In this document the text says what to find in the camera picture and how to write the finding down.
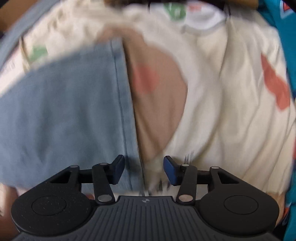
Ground cream bear print bedsheet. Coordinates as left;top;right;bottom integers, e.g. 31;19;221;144
0;0;296;232

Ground blue denim pants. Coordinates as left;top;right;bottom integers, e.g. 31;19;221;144
1;38;144;193

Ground blue patterned blanket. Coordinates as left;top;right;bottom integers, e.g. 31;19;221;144
257;1;295;240

